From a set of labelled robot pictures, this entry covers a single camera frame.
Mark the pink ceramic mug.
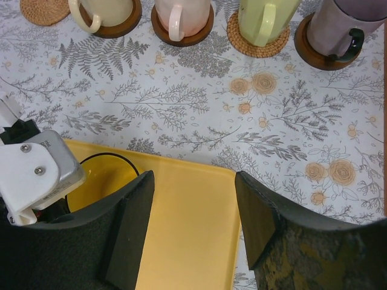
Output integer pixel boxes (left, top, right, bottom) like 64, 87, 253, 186
155, 0, 211, 42

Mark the brown wooden coaster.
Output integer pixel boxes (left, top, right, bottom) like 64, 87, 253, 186
151, 0, 215, 47
80, 1, 142, 39
294, 13, 361, 71

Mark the cream beige mug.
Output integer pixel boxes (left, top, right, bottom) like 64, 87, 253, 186
68, 0, 134, 34

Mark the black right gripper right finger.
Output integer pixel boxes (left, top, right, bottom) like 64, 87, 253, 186
235, 172, 386, 289

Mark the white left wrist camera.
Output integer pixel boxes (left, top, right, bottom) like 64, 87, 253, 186
1, 92, 86, 226

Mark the woven rattan coaster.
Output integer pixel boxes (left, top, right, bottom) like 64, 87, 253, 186
226, 10, 291, 59
19, 0, 70, 27

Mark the yellow plastic tray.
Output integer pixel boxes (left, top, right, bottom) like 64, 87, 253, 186
62, 138, 242, 290

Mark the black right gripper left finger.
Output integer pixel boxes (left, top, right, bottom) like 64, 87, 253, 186
1, 171, 155, 289

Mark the purple grey mug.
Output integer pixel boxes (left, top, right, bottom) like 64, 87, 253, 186
307, 0, 386, 62

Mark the white mug green handle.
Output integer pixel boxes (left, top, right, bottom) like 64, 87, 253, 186
238, 0, 301, 47

